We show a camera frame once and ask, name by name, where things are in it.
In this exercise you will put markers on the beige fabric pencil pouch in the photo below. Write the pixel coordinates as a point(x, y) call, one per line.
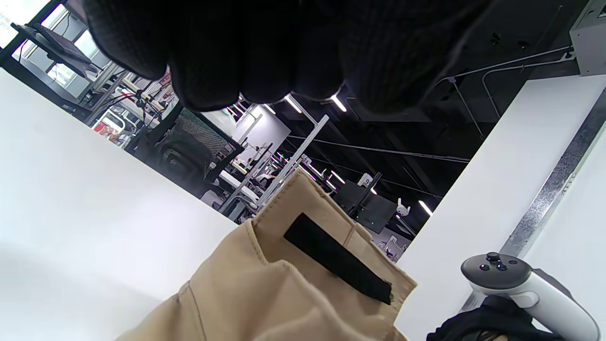
point(265, 293)

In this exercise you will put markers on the black keyboard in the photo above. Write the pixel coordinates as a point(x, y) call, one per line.
point(61, 45)

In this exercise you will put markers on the black computer cart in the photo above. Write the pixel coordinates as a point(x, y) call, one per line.
point(42, 80)

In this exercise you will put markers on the black monitor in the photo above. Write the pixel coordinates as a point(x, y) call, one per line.
point(369, 210)

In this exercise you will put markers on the grey hand controller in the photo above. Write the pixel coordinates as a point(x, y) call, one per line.
point(525, 289)

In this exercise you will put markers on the black office chair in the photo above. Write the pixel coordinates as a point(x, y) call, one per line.
point(189, 151)

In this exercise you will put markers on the person's left hand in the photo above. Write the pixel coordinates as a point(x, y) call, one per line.
point(284, 47)

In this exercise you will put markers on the person's right hand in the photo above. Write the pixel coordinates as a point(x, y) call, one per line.
point(492, 322)

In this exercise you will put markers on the grey junction box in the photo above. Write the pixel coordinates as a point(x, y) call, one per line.
point(589, 42)

